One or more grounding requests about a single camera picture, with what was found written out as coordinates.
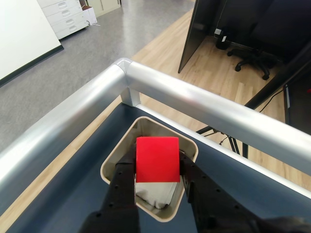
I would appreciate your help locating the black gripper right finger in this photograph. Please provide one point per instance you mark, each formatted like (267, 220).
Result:
(209, 199)

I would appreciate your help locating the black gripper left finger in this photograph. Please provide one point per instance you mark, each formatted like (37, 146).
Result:
(119, 194)

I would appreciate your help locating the red cube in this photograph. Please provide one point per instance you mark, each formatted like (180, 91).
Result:
(158, 160)

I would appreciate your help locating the beige square box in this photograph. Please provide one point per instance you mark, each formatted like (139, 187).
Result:
(109, 167)

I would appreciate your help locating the white cardboard box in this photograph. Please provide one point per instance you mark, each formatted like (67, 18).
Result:
(90, 15)

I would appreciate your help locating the crumpled white paper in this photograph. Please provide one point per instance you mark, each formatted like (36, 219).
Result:
(155, 194)

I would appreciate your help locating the dark blue table mat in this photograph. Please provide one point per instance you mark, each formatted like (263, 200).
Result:
(60, 189)

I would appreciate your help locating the black tripod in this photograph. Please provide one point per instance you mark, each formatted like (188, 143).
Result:
(257, 95)

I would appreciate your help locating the black office chair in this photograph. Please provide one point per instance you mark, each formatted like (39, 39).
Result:
(252, 55)

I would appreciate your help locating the small black bin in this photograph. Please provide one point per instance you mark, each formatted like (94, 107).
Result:
(221, 41)

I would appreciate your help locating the dark desk side panel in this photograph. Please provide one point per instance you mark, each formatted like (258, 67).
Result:
(192, 36)

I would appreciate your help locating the white filing cabinet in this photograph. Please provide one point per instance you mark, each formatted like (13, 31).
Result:
(63, 19)

